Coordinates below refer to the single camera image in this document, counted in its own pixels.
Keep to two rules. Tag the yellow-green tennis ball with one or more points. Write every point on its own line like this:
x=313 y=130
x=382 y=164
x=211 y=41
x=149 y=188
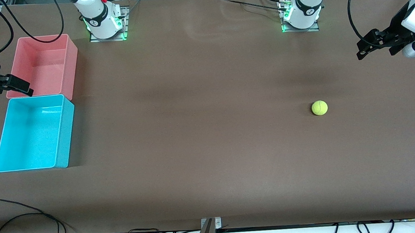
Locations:
x=319 y=108

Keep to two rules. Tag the pink plastic bin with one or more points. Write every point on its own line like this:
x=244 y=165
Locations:
x=43 y=66

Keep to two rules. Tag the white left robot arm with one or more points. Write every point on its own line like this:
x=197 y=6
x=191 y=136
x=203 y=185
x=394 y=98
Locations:
x=305 y=3

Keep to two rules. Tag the blue plastic bin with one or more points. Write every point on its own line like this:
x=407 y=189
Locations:
x=30 y=143

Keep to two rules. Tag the small metal bracket plate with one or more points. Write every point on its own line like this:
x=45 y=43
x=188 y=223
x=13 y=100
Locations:
x=218 y=223

